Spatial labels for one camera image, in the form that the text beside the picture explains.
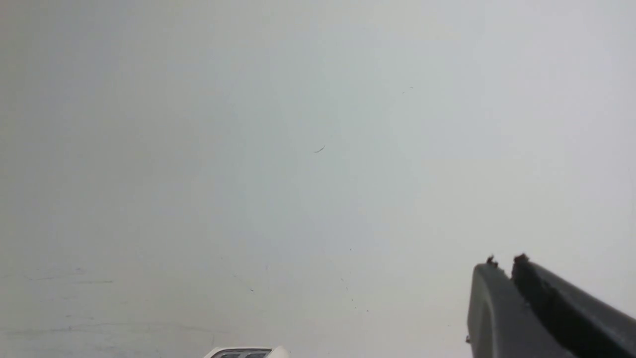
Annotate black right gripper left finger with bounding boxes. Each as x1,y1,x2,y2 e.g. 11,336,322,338
466,256,574,358

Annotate white two-slot toaster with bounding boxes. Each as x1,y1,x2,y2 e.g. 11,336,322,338
204,345,291,358

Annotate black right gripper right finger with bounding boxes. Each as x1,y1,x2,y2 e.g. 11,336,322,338
512,254,636,358

